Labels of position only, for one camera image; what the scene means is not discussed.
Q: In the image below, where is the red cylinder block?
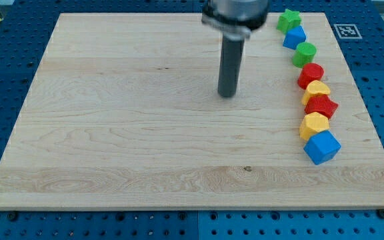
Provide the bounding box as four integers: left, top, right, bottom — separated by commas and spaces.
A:
297, 63, 325, 89

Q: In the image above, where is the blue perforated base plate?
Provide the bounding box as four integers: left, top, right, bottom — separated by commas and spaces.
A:
0, 0, 384, 239

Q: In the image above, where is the yellow heart block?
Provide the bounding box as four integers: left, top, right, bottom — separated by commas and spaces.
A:
301, 80, 331, 105

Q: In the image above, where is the green star block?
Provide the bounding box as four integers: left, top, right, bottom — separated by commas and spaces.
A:
276, 9, 301, 35

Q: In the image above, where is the white fiducial marker tag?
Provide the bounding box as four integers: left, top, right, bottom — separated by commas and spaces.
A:
334, 23, 362, 39

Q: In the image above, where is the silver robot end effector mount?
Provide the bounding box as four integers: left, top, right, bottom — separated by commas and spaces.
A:
201, 0, 270, 39

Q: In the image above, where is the yellow hexagon block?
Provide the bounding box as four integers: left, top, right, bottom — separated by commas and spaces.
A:
299, 112, 329, 141

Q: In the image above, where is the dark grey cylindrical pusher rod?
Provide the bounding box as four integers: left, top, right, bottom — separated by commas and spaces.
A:
217, 34, 245, 98

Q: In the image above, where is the blue pentagon block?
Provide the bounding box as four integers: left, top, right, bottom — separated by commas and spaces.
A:
283, 25, 307, 49

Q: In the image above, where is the green cylinder block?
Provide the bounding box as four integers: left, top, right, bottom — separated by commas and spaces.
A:
292, 42, 317, 68

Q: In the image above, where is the blue cube block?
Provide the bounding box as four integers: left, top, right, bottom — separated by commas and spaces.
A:
303, 130, 341, 165

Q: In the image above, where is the red star block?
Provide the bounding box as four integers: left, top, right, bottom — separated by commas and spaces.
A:
304, 95, 339, 119

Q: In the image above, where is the light wooden board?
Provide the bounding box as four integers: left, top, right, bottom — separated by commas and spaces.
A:
0, 13, 384, 211

